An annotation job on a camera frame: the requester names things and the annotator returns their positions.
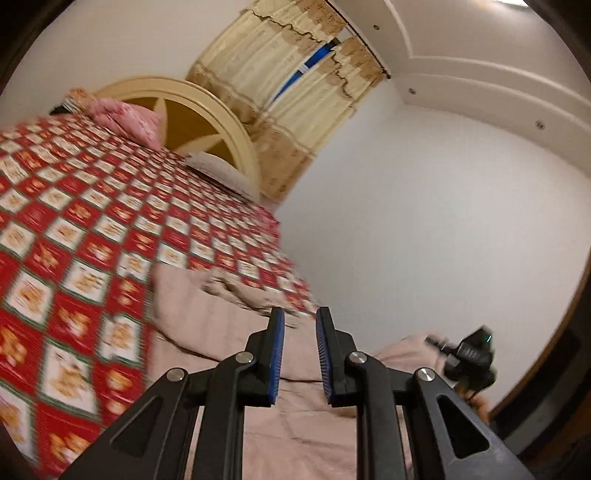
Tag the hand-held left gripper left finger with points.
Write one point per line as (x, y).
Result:
(275, 355)

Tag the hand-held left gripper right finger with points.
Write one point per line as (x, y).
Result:
(323, 355)

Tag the red bear-print bed sheet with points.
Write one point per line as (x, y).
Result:
(92, 230)

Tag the floral pillow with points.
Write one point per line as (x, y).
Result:
(78, 97)

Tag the beige quilted down jacket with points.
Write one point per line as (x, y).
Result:
(300, 438)

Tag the cream arched headboard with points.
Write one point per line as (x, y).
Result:
(184, 120)

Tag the cream window curtain panel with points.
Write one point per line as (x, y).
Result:
(304, 120)
(258, 46)

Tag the pink folded quilt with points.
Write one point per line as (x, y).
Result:
(129, 120)

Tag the blue window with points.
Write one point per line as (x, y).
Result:
(304, 67)

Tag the dark window curtain rod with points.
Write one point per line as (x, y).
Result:
(364, 46)

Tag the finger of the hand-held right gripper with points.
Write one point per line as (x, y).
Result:
(438, 344)

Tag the striped pillow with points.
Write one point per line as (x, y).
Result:
(217, 170)

